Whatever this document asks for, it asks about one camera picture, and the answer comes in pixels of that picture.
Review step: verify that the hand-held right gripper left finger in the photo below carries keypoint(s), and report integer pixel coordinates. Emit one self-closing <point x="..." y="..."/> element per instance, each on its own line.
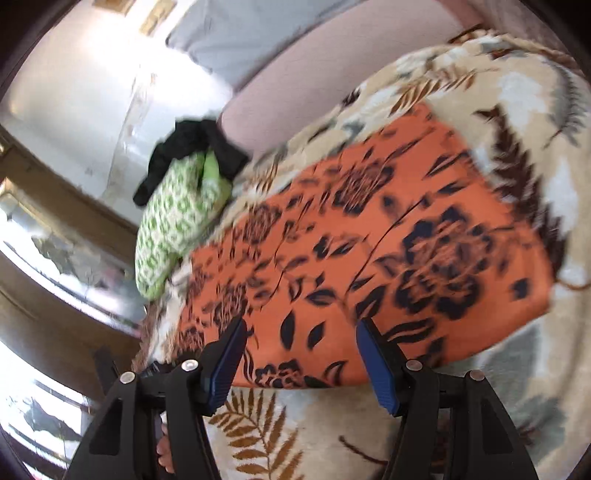
<point x="226" y="364"/>

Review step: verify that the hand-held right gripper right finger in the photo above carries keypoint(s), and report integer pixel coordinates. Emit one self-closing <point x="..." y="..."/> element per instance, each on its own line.
<point x="376" y="364"/>

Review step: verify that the orange floral garment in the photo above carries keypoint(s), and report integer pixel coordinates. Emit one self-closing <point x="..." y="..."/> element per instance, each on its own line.
<point x="415" y="207"/>

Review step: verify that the brown fringed cloth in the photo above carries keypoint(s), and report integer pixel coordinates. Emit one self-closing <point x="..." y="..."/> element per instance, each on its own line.
<point x="150" y="341"/>

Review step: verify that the person's bare foot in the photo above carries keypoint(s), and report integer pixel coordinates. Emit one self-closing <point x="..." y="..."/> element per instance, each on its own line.
<point x="165" y="454"/>

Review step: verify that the green checked pillow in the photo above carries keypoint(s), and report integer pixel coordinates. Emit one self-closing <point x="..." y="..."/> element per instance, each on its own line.
<point x="175" y="221"/>

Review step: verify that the wooden door with glass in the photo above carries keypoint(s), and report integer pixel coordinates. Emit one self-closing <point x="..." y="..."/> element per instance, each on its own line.
<point x="46" y="295"/>

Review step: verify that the black cloth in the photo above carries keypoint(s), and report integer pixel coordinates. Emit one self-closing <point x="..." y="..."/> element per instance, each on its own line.
<point x="184" y="138"/>

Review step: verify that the beige leaf-print blanket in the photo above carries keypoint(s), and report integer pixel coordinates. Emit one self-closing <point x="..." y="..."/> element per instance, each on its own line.
<point x="531" y="92"/>

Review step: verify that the grey pillow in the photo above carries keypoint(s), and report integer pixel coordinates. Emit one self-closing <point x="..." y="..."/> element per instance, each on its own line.
<point x="231" y="37"/>

